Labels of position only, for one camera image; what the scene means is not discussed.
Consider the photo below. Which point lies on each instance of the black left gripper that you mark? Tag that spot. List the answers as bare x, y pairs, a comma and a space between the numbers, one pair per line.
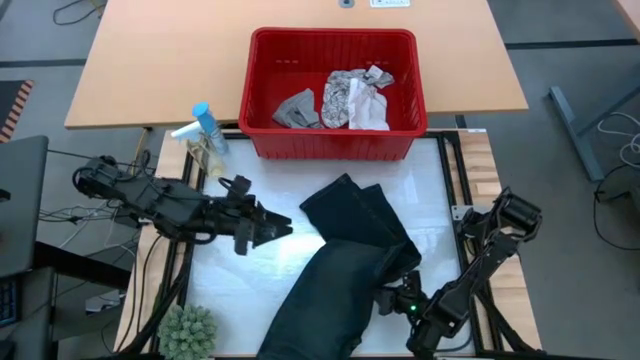
240, 220

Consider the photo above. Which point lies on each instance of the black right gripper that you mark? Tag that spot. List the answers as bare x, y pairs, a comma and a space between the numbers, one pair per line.
407, 300

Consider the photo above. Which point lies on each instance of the dark blue denim jeans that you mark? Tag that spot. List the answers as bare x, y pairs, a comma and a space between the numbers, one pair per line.
340, 290

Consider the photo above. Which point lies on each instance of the small grey cloth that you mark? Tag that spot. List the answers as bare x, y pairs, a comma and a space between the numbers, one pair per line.
297, 112

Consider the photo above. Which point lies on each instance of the white leaf-print garment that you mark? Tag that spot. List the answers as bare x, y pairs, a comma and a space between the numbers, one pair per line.
335, 100

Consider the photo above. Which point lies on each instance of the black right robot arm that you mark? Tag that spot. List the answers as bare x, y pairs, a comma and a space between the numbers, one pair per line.
480, 260

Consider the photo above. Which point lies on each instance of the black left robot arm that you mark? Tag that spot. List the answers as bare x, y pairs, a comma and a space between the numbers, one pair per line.
165, 205

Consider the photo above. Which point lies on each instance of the red plastic laundry bin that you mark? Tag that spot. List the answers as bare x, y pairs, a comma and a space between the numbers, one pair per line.
280, 55

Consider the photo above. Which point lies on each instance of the white table mat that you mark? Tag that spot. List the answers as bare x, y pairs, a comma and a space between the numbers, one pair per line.
250, 280

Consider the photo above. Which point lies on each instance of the blue capped bottle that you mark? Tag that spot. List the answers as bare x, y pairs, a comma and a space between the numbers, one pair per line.
210, 127

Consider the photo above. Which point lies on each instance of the green artificial plant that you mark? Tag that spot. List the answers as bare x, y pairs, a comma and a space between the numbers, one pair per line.
187, 332

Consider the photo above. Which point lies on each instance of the plain white garment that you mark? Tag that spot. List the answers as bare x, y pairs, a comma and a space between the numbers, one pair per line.
370, 110

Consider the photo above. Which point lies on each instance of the black side stand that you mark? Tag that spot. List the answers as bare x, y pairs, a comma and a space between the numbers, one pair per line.
75, 265

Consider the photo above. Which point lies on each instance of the light wooden desk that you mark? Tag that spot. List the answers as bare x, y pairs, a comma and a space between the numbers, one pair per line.
150, 60

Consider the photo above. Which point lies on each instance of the grey metal desk leg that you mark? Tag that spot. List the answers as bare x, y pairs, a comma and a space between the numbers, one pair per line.
575, 130

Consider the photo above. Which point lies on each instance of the white power strip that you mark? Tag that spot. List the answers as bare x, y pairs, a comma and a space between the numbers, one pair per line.
390, 3

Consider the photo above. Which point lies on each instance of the dark grey monitor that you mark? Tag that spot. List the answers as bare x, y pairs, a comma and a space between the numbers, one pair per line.
20, 200

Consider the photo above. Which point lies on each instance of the black aluminium table frame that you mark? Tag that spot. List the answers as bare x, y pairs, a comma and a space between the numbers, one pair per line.
484, 345

